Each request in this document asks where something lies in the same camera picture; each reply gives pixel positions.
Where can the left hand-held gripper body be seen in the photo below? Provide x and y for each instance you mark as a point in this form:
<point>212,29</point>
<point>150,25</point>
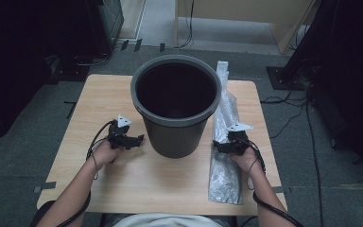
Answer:
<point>119,138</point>

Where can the grey floor tape strip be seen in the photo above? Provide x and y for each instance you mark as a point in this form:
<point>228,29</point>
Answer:
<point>45,186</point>
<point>282,189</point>

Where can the dark grey plastic trash bin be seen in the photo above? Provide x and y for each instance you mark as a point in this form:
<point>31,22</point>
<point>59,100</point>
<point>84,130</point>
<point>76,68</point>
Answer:
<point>176,142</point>

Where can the beige wooden cabinet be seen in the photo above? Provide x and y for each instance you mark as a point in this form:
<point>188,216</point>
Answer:
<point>249,9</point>

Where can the clear plastic trash bag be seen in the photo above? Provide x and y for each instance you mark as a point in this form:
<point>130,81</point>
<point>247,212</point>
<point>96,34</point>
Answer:
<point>225,176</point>

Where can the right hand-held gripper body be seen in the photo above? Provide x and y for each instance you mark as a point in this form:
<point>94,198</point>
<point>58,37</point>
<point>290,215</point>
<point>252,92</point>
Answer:
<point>238,143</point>

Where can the person's left hand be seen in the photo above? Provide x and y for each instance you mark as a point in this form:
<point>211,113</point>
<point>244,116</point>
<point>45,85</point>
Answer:
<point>104,154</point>

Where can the person's right hand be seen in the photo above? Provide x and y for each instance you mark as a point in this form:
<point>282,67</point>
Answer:
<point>249,160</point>

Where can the dark curtain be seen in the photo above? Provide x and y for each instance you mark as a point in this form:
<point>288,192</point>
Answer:
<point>19,63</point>
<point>353,78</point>

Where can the black chair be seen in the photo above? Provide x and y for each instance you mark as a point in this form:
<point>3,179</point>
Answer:
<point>42,211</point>

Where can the black stand base plate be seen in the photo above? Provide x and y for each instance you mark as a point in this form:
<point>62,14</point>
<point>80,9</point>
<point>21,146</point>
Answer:
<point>279,78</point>

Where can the black floor equipment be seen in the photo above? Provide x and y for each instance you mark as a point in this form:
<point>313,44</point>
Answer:
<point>72,74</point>

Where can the person's pale shirt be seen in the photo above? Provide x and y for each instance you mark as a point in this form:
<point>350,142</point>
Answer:
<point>164,220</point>

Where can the black computer cabinet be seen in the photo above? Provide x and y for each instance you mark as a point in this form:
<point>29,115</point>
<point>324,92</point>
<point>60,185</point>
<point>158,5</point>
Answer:
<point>107,19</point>

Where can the black floor tape cross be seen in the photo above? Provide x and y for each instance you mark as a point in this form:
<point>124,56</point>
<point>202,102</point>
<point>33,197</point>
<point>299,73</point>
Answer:
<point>70,109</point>

